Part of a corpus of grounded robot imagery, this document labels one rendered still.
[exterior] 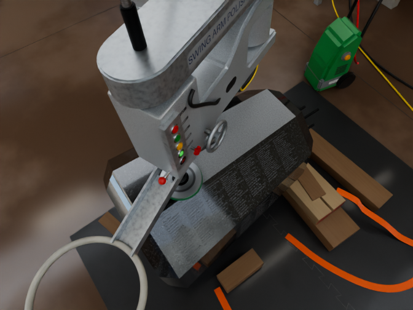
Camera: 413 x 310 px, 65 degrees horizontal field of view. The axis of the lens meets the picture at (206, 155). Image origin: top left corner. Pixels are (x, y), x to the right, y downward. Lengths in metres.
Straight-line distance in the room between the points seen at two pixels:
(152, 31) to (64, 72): 2.74
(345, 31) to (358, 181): 1.16
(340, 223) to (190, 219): 1.17
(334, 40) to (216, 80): 1.78
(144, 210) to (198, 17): 0.87
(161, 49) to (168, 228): 0.97
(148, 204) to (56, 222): 1.40
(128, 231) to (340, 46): 2.15
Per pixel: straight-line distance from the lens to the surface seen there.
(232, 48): 1.29
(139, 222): 1.52
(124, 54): 0.96
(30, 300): 1.59
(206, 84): 1.24
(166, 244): 1.68
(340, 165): 2.67
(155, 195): 1.50
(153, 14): 1.06
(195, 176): 1.63
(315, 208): 2.34
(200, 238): 1.73
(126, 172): 1.75
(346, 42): 2.90
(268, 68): 3.31
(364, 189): 2.64
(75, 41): 3.99
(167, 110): 0.99
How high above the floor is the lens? 2.36
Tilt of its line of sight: 60 degrees down
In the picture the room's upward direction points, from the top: 7 degrees counter-clockwise
